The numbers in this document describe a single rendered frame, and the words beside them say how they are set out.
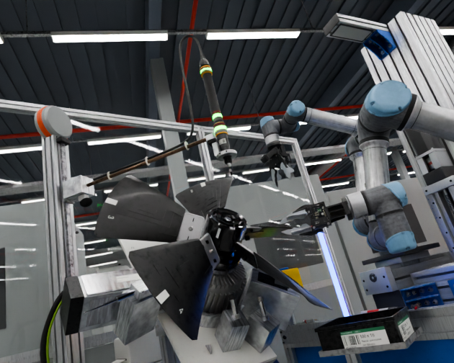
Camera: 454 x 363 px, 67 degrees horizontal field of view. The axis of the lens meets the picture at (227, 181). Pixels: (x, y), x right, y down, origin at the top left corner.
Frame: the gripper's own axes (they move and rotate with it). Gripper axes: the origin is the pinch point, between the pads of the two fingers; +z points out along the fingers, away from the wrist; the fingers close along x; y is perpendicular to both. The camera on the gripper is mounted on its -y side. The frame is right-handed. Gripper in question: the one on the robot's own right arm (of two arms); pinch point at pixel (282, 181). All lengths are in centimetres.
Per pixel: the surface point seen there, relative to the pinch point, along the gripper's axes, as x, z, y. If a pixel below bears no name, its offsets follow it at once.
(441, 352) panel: -51, 74, -15
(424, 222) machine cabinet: 118, 4, 390
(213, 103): -26, -18, -52
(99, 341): 45, 51, -78
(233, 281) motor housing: -24, 43, -59
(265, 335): -29, 58, -56
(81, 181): 20, -7, -86
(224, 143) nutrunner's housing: -26, -1, -51
